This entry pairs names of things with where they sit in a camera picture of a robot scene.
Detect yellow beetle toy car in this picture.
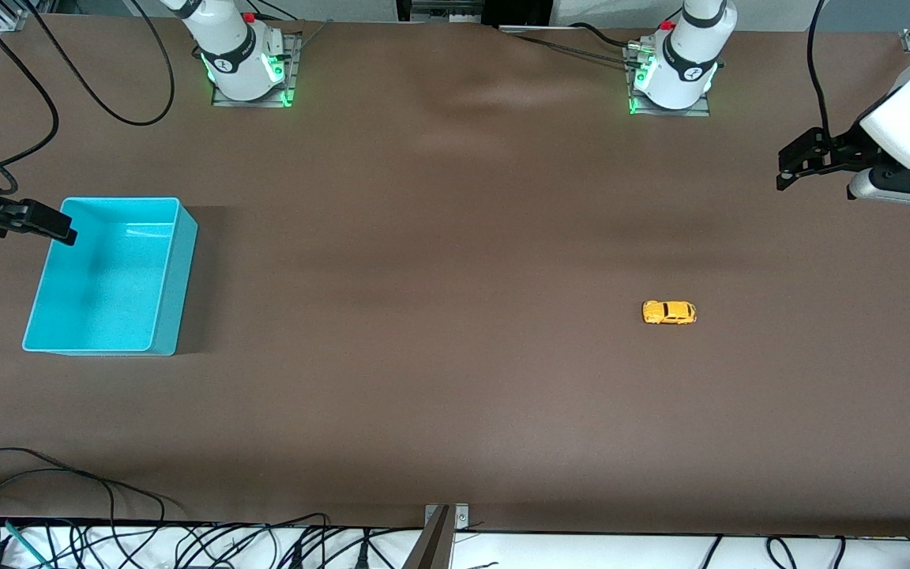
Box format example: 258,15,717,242
642,300,698,326

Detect turquoise plastic bin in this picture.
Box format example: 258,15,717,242
22,197,199,357

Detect black equipment stand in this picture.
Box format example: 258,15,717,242
396,0,555,29

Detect black looping right arm cable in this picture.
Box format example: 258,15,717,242
23,0,177,127

